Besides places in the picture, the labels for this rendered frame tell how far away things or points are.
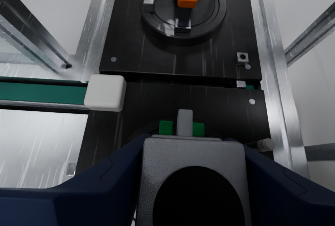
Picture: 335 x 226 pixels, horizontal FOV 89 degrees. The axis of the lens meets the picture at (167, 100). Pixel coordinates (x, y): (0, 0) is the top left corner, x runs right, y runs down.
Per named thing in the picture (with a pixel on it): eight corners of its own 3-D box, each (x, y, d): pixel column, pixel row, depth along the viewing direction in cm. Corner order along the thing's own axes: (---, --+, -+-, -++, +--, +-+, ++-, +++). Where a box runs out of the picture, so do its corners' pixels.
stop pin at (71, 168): (88, 174, 24) (75, 176, 20) (81, 173, 24) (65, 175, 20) (91, 163, 25) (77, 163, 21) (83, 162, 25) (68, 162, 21)
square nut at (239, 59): (246, 65, 25) (249, 62, 24) (235, 65, 25) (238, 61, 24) (245, 56, 26) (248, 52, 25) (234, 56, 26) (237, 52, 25)
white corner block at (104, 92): (125, 115, 25) (118, 107, 21) (94, 113, 25) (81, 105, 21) (130, 86, 26) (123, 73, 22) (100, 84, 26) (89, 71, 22)
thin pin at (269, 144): (230, 156, 19) (276, 150, 11) (223, 155, 19) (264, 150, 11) (230, 148, 19) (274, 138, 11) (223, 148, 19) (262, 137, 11)
